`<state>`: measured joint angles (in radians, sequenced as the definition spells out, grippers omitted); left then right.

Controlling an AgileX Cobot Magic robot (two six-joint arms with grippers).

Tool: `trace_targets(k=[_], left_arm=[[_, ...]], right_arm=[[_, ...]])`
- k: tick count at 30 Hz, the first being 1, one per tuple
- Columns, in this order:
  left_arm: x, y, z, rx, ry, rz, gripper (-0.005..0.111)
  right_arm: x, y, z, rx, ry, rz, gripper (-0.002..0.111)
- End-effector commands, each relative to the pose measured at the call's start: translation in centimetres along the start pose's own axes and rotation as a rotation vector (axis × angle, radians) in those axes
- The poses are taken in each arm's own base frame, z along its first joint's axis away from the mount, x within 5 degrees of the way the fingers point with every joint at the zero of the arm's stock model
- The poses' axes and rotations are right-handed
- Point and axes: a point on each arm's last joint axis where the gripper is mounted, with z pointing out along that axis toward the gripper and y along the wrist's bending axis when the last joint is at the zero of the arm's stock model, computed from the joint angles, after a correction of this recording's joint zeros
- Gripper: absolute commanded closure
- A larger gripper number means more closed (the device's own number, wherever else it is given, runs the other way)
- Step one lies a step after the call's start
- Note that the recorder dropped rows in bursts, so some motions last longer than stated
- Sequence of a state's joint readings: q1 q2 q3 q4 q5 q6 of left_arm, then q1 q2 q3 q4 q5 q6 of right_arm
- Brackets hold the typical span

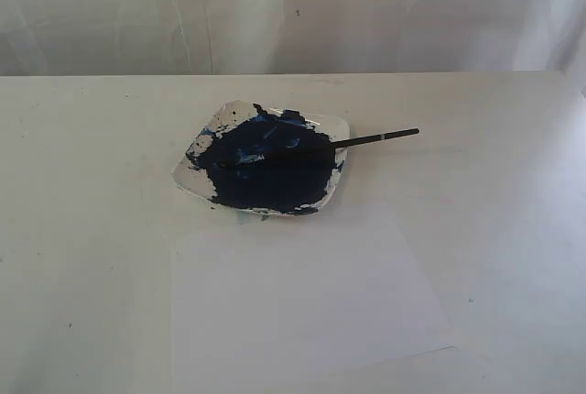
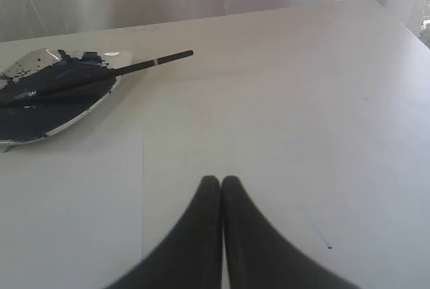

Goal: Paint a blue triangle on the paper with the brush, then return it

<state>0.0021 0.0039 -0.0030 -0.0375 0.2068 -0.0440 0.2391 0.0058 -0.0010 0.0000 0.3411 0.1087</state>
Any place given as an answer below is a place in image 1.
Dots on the white paper sheet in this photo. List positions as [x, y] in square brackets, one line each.
[260, 305]

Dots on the black paintbrush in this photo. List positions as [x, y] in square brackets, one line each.
[291, 153]

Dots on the white square paint plate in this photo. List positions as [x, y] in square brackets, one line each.
[299, 186]

